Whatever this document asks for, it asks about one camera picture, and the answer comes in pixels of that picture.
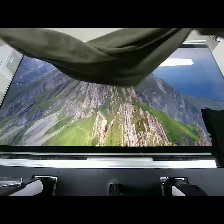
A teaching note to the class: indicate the olive green garment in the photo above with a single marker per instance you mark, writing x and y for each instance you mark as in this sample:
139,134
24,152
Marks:
113,60

